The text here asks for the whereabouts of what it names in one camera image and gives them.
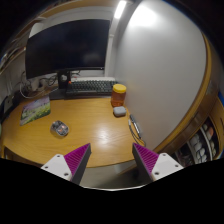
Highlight dark mechanical keyboard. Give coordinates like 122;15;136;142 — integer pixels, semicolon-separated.
65;80;117;98

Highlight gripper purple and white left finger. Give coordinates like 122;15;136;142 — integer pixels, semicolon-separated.
42;144;91;185

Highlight black monitor stand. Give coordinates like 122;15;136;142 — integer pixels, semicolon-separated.
49;70;71;100

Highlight black device at left edge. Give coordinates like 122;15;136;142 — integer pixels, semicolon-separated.
4;95;14;112

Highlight white cables behind monitor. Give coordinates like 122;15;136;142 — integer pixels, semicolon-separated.
19;70;59;99

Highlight small grey earbuds case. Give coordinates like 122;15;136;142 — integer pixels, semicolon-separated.
113;106;126;117

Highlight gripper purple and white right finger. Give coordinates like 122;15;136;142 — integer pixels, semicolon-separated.
132;143;183;183

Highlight wooden shelf with shoes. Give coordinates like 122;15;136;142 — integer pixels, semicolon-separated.
172;97;224;168

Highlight grey adapter with cable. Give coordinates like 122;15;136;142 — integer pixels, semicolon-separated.
128;115;146;146

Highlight honey jar with yellow lid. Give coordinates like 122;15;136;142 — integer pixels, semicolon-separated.
111;84;127;107

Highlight black computer monitor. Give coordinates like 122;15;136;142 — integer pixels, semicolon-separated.
25;19;110;79

